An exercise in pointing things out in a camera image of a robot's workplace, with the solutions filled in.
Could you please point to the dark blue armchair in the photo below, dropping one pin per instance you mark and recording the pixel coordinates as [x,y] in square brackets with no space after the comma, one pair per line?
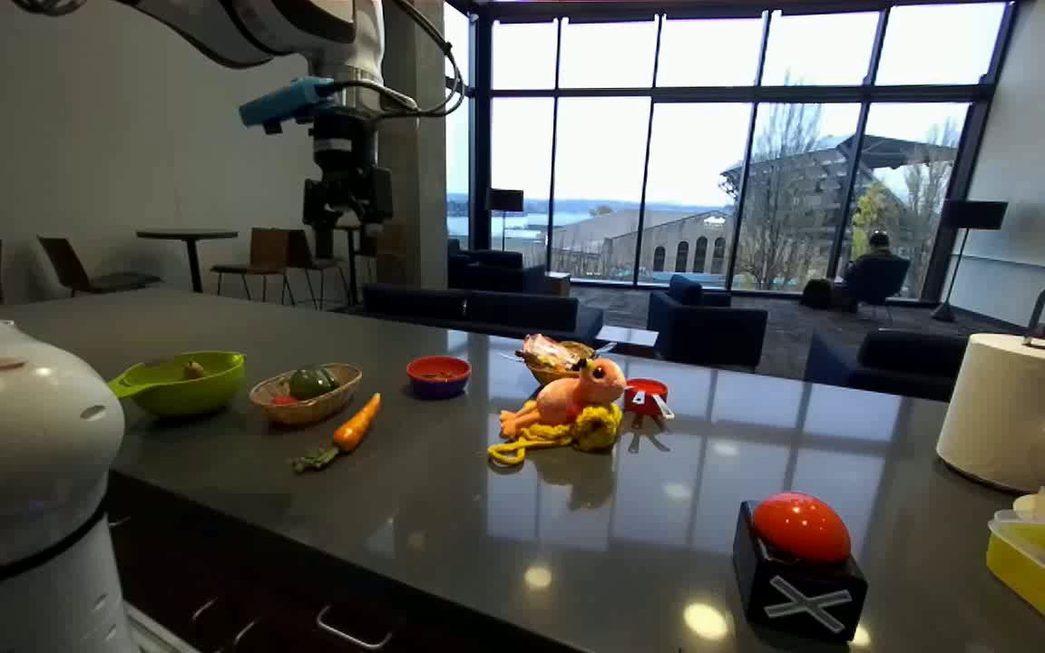
[704,319]

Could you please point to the white paper towel roll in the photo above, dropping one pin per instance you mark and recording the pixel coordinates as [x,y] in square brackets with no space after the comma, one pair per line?
[1005,412]

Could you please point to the seated person by window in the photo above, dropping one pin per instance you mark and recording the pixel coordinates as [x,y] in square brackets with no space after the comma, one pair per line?
[875,262]

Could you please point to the red and blue bowl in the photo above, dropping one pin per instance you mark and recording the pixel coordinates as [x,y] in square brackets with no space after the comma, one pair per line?
[436,375]

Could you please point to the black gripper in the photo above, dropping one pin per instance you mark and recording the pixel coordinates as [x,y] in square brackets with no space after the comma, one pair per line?
[345,181]

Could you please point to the green toy bell pepper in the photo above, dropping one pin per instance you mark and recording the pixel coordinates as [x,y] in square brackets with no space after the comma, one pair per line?
[310,383]

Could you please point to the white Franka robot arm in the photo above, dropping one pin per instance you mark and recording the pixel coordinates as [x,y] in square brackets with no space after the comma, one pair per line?
[253,24]

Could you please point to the small black wall monitor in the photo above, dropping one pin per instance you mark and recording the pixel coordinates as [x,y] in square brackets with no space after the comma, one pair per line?
[504,199]

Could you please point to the orange plush toy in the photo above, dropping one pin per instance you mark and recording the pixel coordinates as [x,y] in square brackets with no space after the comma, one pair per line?
[570,398]

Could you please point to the orange toy carrot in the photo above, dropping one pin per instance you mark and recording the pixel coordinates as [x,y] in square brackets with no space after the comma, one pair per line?
[358,426]

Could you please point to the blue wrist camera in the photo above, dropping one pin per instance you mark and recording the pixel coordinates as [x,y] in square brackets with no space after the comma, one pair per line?
[289,101]

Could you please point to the round dark cafe table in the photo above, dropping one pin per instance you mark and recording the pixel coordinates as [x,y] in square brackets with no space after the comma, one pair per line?
[189,239]

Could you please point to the weaved wicker bowl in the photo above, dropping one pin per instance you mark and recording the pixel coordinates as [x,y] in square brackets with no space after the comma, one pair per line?
[304,403]

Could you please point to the lime green plastic bowl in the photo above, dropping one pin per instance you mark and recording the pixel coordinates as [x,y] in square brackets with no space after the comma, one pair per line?
[173,388]

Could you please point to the dark blue couch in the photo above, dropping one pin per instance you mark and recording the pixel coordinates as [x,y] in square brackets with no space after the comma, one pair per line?
[889,360]

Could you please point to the toy pear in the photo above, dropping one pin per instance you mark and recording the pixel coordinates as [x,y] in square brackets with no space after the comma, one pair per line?
[195,366]

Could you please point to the dark armchair by window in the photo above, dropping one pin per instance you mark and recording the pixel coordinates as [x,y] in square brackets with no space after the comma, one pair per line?
[492,270]

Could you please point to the yellow toy banana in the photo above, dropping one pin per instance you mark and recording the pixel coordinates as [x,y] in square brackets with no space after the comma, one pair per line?
[546,444]

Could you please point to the red toy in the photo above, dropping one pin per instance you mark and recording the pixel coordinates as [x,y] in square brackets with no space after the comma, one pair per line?
[646,398]

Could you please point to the low dark coffee table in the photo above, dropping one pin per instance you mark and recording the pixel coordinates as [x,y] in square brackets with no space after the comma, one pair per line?
[625,337]

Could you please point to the long dark blue sofa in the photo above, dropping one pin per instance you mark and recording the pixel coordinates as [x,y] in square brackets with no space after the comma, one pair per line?
[474,311]

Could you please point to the red button on black box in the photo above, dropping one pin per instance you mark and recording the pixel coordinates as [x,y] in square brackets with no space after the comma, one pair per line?
[801,566]

